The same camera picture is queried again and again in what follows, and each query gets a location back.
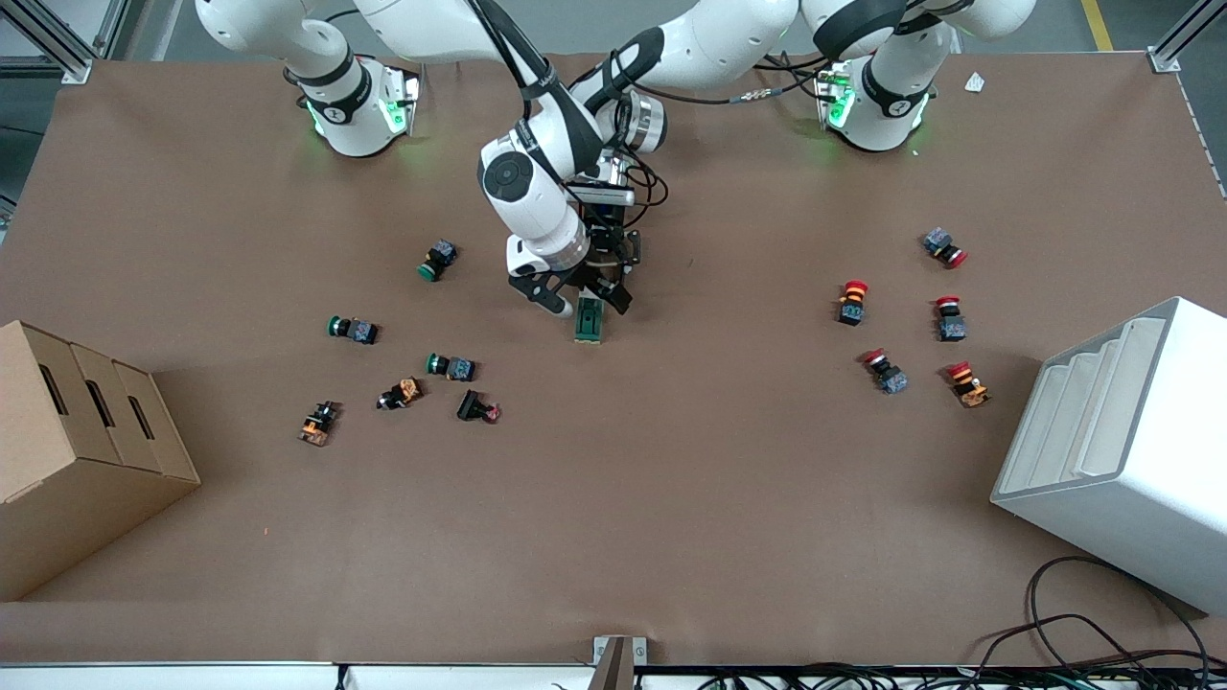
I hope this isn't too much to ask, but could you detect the green load switch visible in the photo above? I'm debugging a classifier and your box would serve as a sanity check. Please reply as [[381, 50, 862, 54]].
[[573, 295, 607, 346]]

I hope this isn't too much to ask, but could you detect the brown table mat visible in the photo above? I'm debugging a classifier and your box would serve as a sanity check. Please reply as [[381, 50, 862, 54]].
[[0, 50, 1227, 667]]

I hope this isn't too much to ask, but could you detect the brown cardboard box with slots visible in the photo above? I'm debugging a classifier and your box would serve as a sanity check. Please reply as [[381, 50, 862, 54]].
[[0, 320, 202, 603]]

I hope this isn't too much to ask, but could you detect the white stepped storage bin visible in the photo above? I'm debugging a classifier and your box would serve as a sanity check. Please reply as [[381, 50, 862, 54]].
[[990, 296, 1227, 616]]

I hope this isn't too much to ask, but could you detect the black arm base cable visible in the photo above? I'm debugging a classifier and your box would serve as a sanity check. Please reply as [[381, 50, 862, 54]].
[[762, 53, 846, 106]]

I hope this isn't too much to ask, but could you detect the black selector switch orange block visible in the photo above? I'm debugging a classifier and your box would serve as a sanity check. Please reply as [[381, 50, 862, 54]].
[[298, 401, 341, 448]]

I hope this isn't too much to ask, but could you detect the aluminium table bracket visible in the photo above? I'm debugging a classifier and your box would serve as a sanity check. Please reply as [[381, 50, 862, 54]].
[[592, 635, 648, 690]]

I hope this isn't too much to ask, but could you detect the black cable bundle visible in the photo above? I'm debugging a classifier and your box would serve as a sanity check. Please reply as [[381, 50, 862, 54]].
[[637, 661, 1227, 690]]

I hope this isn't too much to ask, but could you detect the aluminium frame profile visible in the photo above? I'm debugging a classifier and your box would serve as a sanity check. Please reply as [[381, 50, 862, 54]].
[[1147, 0, 1227, 74], [0, 0, 94, 85]]

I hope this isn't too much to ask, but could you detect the black looped cable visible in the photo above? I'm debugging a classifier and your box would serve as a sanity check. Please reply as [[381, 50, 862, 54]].
[[968, 556, 1214, 672]]

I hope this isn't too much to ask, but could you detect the white table edge rail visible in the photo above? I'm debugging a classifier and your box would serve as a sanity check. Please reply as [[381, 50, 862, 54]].
[[0, 661, 595, 690]]

